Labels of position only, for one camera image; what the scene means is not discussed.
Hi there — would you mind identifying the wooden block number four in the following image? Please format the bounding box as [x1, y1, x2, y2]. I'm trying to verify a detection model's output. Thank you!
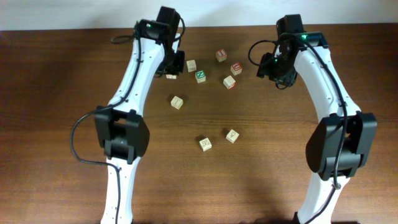
[170, 96, 183, 110]

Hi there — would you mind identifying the wooden block green N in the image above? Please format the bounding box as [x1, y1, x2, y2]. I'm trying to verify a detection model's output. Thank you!
[195, 70, 206, 83]

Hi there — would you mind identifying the wooden block red U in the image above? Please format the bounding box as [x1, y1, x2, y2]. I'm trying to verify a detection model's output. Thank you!
[231, 62, 243, 75]

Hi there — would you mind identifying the plain wooden block centre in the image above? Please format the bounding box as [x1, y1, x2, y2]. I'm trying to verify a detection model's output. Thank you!
[186, 60, 197, 72]

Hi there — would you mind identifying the wooden block pineapple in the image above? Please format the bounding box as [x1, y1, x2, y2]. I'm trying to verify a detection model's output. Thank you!
[199, 138, 212, 152]

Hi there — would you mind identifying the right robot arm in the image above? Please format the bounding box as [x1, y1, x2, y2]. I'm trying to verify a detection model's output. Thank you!
[256, 14, 377, 223]

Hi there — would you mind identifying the wooden block blue D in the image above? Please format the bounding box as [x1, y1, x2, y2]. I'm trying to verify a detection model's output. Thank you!
[225, 129, 239, 144]

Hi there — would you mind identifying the wooden block red I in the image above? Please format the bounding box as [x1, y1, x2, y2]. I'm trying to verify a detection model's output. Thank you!
[215, 49, 228, 62]

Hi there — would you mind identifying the wooden block red edge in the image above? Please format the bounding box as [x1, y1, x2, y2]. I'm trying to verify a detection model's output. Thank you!
[223, 75, 236, 89]

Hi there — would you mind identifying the wooden block number five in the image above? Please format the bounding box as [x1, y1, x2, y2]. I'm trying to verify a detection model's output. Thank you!
[166, 74, 177, 80]

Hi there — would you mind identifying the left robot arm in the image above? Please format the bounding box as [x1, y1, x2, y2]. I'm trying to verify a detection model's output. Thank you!
[95, 6, 185, 223]

